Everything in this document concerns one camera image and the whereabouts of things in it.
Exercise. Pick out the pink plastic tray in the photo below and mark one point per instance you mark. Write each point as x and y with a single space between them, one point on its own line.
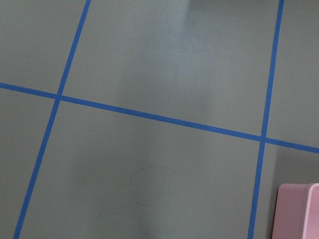
297 212

